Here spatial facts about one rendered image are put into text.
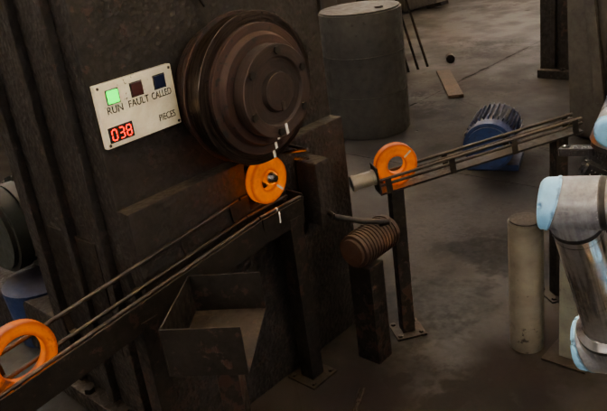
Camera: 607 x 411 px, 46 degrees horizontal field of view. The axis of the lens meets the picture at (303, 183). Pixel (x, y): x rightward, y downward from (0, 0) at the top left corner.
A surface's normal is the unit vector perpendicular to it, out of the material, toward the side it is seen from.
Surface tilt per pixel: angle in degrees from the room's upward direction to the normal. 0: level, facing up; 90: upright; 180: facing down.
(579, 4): 90
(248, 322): 5
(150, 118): 90
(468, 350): 0
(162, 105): 90
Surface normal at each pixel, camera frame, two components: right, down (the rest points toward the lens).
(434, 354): -0.13, -0.92
